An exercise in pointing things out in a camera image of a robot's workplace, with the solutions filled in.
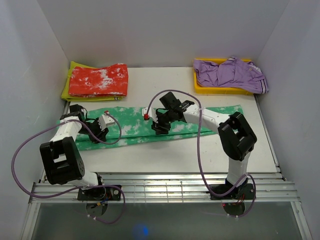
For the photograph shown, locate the yellow folded trousers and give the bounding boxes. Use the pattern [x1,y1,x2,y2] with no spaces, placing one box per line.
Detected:
[61,61,124,102]

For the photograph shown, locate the yellow plastic tray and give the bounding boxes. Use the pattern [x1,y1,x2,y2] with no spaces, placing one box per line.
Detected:
[192,57,253,96]

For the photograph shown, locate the green tie-dye trousers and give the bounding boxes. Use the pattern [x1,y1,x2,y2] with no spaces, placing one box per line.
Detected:
[56,104,245,152]

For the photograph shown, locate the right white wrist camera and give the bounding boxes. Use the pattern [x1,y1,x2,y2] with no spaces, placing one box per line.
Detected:
[141,107,158,123]

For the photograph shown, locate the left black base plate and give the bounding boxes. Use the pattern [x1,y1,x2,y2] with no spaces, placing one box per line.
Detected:
[76,185,122,202]

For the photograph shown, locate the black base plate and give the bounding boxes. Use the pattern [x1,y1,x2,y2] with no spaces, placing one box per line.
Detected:
[76,185,122,202]
[209,183,255,201]

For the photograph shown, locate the aluminium rail frame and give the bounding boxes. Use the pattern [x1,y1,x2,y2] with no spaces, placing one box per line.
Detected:
[29,172,301,204]

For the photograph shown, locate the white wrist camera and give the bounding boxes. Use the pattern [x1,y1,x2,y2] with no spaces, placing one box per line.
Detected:
[141,107,158,123]
[98,110,116,131]

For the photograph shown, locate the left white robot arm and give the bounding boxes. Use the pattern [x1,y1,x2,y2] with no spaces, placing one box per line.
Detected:
[39,104,115,200]

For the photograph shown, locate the purple cable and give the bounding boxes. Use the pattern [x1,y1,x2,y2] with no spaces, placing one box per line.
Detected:
[11,112,127,225]
[146,89,257,219]

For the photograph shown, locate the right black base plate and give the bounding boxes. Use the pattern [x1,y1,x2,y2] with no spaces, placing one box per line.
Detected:
[209,183,255,201]

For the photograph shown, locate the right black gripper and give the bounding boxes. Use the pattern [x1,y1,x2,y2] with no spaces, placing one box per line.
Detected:
[151,109,176,136]

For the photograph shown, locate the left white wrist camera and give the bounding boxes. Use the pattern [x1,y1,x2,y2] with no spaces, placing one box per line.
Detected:
[98,110,116,131]

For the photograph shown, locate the red tie-dye folded trousers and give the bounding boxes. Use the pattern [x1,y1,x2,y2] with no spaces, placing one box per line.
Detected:
[68,63,129,98]

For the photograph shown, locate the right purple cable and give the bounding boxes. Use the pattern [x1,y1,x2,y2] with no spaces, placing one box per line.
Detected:
[146,89,257,219]

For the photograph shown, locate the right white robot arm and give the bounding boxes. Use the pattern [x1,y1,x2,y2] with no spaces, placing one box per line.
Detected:
[142,89,257,199]

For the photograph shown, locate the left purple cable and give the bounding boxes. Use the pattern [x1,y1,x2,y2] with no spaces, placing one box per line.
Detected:
[11,112,127,225]

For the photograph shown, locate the purple trousers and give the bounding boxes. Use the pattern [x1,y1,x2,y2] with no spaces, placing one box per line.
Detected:
[193,56,269,94]

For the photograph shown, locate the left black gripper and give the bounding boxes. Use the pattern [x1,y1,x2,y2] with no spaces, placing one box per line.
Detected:
[78,117,109,144]

